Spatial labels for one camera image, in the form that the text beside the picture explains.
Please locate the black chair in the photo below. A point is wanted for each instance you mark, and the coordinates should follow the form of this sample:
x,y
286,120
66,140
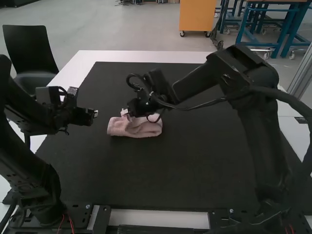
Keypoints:
x,y
29,48

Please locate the yellow cart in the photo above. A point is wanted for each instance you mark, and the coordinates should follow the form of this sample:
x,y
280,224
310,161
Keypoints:
x,y
197,14

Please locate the pale towel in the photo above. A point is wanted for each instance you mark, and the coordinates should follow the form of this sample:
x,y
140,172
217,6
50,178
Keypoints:
x,y
136,129

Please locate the dark base panel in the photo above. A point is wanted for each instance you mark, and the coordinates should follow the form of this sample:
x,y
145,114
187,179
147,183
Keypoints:
x,y
102,217
231,219
78,214

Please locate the blue metal frame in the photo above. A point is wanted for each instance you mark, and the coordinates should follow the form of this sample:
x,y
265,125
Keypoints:
x,y
282,36
228,23

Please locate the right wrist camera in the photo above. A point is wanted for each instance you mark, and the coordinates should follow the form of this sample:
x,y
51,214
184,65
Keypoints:
x,y
158,80

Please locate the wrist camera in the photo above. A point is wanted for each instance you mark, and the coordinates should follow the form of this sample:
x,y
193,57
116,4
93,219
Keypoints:
x,y
158,80
72,92

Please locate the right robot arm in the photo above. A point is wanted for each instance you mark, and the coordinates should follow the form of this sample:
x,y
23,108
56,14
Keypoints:
x,y
258,122

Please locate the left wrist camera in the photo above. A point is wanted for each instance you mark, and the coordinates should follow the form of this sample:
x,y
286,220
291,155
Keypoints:
x,y
72,92

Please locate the black mat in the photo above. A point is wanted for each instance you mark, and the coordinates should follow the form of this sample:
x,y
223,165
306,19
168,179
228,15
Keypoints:
x,y
158,165

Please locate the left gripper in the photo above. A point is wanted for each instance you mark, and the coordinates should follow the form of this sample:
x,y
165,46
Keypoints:
x,y
81,116

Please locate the aluminium profile post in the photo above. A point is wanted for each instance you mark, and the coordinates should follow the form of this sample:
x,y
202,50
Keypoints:
x,y
301,70

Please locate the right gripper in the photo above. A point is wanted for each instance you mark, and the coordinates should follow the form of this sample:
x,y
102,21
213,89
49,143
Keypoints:
x,y
143,102

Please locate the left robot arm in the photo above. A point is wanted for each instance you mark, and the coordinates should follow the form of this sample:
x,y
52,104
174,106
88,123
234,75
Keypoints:
x,y
22,170

